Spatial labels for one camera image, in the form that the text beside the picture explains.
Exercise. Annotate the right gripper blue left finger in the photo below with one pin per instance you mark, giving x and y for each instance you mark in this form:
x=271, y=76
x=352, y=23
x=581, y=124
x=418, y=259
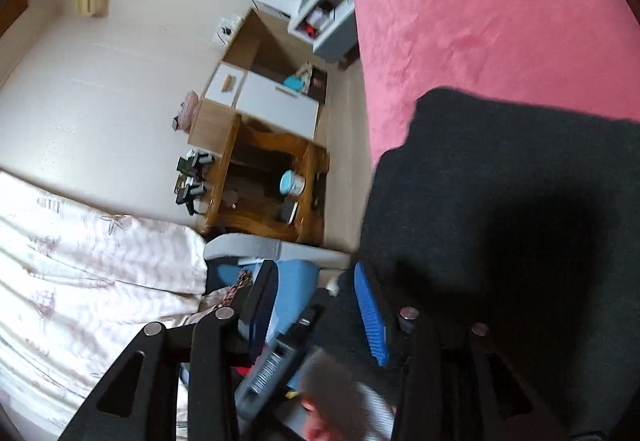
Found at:
x=257, y=308

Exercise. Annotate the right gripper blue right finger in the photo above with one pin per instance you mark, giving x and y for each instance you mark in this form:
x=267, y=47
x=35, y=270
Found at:
x=374, y=313

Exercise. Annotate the black knitted garment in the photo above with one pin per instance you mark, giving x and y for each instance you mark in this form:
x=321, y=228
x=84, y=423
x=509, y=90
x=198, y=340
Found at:
x=513, y=230

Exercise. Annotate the person's right hand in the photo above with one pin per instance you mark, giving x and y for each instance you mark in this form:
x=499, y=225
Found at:
x=316, y=427

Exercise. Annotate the blue grey chair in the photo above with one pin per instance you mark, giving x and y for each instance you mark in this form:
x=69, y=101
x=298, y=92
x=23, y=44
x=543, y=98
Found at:
x=301, y=270

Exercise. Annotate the brown wooden side table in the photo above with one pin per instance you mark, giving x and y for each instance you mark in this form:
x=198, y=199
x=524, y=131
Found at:
x=243, y=187

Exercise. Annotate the light blue tin can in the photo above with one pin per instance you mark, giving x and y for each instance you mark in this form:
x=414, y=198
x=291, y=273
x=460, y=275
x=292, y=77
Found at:
x=292, y=184

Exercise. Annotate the black gadgets on table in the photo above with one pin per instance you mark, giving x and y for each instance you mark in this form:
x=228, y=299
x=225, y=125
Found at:
x=190, y=185

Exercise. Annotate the ship pattern curtain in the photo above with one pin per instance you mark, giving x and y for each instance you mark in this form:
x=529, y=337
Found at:
x=77, y=284

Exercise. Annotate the pink item on cabinet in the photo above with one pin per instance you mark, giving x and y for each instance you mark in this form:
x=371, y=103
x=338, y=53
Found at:
x=184, y=119

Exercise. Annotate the teal object in cabinet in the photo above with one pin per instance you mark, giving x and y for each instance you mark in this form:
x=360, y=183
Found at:
x=295, y=83

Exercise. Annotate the wood and white cabinet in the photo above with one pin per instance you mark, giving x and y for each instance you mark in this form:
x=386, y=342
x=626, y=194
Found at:
x=248, y=82

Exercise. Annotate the white grey nightstand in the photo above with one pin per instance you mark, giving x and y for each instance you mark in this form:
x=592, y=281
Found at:
x=329, y=26

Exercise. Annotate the pink bed cover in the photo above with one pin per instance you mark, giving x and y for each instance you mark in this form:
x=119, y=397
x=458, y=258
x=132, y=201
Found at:
x=579, y=55

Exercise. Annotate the white wall socket on desk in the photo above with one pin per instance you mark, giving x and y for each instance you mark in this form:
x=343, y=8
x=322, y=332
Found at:
x=226, y=29

